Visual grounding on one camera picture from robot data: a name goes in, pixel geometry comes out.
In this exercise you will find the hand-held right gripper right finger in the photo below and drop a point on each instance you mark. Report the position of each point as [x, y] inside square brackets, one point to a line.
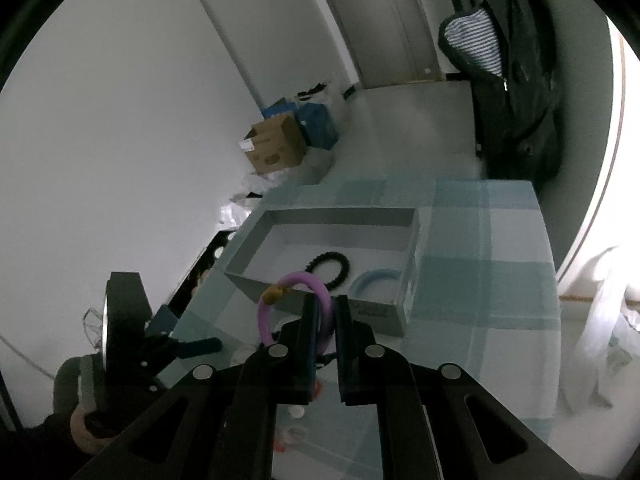
[345, 350]

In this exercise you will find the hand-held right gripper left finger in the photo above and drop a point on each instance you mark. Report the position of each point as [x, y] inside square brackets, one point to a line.
[311, 350]

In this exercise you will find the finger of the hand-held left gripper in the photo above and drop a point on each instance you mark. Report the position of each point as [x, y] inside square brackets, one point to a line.
[162, 322]
[200, 346]

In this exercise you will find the grey cardboard jewelry box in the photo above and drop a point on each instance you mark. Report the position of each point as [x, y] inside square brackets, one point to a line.
[300, 245]

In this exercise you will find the person's left hand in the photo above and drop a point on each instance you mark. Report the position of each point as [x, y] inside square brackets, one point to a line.
[67, 385]

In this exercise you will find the clear plastic object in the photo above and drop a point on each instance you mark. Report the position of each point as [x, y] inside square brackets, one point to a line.
[94, 327]

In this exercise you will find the small white round object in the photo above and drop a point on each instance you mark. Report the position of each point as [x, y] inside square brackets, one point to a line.
[297, 412]

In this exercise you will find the small red and white object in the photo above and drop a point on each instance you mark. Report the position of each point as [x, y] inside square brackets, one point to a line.
[286, 441]

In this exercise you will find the crumpled white plastic bag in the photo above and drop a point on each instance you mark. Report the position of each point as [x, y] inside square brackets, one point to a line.
[235, 212]

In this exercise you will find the blue checked tablecloth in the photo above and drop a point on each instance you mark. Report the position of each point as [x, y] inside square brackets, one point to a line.
[475, 270]

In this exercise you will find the brown cardboard box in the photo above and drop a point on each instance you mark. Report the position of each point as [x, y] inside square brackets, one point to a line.
[275, 145]

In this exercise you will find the large blue box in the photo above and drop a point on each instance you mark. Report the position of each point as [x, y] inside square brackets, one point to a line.
[317, 122]

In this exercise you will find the flat blue box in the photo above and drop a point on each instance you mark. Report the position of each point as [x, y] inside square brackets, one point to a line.
[277, 108]

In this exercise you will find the white plastic bag with black items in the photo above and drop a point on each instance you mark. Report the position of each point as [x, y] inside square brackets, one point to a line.
[337, 100]

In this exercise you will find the translucent white plastic bag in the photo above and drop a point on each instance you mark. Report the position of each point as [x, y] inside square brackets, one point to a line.
[600, 320]

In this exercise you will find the black backpack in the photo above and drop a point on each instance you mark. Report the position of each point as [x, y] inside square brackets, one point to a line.
[520, 85]

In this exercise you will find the grey door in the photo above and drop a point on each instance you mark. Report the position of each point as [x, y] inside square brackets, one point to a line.
[380, 25]

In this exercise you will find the striped shirt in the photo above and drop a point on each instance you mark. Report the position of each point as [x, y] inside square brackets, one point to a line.
[475, 35]

